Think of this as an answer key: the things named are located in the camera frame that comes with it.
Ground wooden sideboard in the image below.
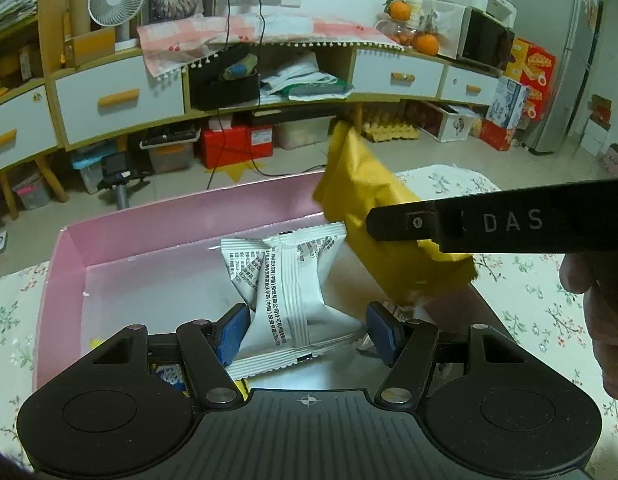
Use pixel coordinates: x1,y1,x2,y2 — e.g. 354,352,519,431
0,0,504,221

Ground clear storage bin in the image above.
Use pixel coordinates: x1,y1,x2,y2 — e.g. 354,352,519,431
140,125,202,174

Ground black power cable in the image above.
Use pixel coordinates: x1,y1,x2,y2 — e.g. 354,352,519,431
256,0,268,111
221,0,235,83

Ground silver refrigerator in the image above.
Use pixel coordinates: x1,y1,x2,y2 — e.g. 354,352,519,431
509,0,616,156

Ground white printed box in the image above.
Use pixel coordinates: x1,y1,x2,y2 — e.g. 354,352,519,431
421,102,482,144

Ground blue plastic bin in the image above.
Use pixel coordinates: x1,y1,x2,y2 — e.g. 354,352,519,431
72,147,120,194

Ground black storage box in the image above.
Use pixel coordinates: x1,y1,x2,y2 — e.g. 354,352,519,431
189,45,261,111

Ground translucent plastic container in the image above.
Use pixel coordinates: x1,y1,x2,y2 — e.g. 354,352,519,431
275,120,336,151

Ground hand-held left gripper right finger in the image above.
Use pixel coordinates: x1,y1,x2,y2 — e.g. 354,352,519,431
365,301,532,406

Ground pink checked cloth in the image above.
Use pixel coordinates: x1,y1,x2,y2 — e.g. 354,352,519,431
136,14,406,79

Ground brown cardboard box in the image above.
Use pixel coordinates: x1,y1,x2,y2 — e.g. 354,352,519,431
63,27,117,67

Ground person's right hand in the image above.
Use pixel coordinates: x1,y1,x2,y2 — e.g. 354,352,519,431
560,252,618,413

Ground white drawer with small handle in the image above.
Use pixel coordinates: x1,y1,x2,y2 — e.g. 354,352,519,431
350,50,446,101

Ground large yellow snack packet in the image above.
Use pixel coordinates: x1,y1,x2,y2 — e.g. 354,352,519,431
313,121,478,307

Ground red gift box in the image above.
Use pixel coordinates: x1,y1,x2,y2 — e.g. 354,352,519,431
504,37,558,106

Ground grey pink bin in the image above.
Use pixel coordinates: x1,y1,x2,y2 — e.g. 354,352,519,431
12,172,53,211

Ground large white drawer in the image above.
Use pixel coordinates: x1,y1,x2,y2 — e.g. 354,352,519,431
54,55,186,146

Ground white drawer with sticker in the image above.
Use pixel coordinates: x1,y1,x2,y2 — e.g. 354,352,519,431
0,82,60,176

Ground blue white snack packet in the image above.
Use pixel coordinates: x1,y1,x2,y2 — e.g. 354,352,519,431
152,365,191,397

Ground white countertop oven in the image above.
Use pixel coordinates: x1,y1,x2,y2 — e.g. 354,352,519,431
456,2,518,70

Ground stack of papers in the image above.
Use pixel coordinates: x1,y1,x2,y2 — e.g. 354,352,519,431
0,0,40,39

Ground blue white carton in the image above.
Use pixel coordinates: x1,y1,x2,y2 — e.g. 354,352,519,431
489,77,532,127

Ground red storage box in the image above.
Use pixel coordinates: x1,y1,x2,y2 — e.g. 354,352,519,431
199,127,276,170

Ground pile of papers and bags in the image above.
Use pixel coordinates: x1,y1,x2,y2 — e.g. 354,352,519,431
260,54,355,102

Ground black tripod stand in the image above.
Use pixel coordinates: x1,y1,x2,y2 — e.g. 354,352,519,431
102,155,151,211

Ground yellow egg cartons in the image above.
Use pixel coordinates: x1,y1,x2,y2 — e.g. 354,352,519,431
361,107,422,142

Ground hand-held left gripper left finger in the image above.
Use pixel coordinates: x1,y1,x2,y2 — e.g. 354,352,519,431
82,302,252,409

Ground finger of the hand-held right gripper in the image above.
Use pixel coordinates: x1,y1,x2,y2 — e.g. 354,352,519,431
366,198,443,244

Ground small red box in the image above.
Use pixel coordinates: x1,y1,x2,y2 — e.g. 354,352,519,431
480,117,520,152

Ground pink cardboard box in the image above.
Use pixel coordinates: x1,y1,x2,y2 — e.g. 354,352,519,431
32,170,520,397

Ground cardboard tube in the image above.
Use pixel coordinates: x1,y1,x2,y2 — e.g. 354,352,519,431
72,0,90,36

